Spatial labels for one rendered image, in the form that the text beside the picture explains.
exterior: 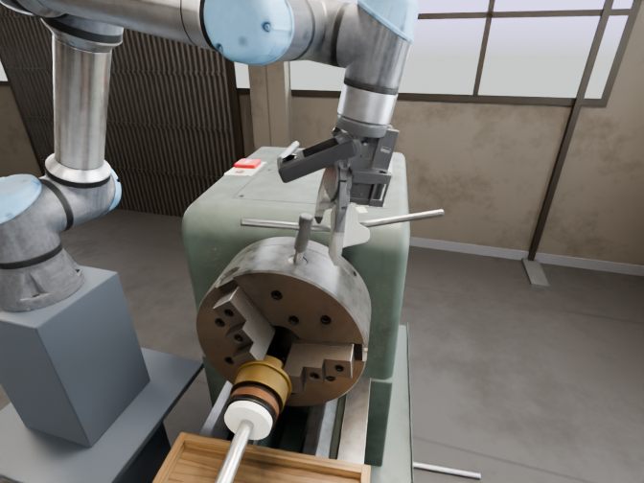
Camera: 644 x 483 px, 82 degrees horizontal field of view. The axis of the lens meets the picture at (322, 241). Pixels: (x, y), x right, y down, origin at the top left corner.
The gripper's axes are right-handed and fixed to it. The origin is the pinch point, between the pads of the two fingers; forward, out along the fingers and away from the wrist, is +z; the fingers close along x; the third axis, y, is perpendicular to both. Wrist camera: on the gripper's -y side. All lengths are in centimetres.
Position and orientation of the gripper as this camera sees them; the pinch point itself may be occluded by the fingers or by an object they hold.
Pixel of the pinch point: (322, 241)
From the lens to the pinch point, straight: 61.0
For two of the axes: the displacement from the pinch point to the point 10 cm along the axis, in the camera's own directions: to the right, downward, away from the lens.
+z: -1.8, 8.5, 4.9
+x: -2.0, -5.2, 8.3
